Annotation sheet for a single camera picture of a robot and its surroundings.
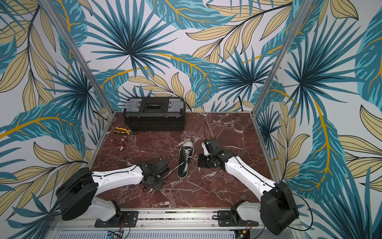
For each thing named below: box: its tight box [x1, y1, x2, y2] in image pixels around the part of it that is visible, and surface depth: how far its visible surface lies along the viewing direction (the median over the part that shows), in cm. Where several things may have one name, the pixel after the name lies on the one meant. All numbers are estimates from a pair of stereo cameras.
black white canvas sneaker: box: [177, 140, 195, 179], surface depth 94 cm
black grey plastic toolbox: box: [123, 97, 186, 131], surface depth 100 cm
